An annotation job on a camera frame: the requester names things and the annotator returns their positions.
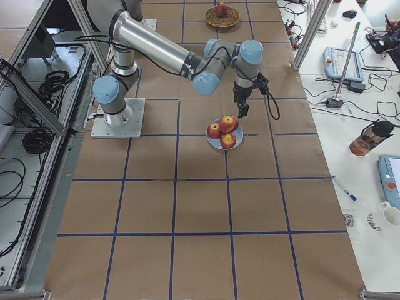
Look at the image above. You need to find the red apple on plate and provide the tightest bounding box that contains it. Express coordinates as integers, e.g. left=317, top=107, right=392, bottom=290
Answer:
left=219, top=132, right=236, bottom=149
left=206, top=122, right=221, bottom=139

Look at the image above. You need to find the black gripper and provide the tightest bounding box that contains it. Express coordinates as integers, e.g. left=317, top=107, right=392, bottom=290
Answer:
left=233, top=84, right=252, bottom=118

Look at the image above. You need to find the dark red apple in basket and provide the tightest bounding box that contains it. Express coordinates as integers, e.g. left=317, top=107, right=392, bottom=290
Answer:
left=215, top=2, right=227, bottom=18

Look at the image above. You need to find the blue white pen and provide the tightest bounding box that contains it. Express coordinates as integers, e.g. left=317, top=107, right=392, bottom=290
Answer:
left=332, top=175, right=358, bottom=202

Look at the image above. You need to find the glass jar black lid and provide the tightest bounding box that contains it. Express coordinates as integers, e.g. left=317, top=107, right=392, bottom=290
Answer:
left=349, top=120, right=394, bottom=156

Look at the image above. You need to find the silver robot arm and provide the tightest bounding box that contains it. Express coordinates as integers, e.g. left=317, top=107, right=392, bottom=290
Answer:
left=87, top=1, right=268, bottom=118

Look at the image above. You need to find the aluminium frame post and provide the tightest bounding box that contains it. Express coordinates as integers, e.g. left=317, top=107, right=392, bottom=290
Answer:
left=292, top=0, right=331, bottom=71

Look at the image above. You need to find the round wicker basket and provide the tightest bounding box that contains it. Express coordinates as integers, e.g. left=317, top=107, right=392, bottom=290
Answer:
left=204, top=6, right=241, bottom=29

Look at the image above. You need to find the white mug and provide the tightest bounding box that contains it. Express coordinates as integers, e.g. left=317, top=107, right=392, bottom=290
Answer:
left=366, top=201, right=399, bottom=231

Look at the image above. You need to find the black computer mouse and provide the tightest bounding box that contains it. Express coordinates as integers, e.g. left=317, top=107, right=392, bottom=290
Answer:
left=342, top=9, right=357, bottom=19

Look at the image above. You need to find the teach pendant tablet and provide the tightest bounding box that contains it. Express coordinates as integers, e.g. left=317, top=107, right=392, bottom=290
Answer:
left=378, top=155, right=399, bottom=209
left=322, top=47, right=364, bottom=83

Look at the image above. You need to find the light blue plate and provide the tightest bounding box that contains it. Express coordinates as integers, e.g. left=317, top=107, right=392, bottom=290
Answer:
left=206, top=119, right=244, bottom=150

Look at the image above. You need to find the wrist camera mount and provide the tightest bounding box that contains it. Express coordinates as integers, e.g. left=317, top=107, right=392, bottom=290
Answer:
left=256, top=72, right=269, bottom=96

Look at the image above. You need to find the red yellow apple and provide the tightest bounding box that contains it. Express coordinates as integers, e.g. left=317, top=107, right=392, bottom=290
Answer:
left=219, top=115, right=239, bottom=133

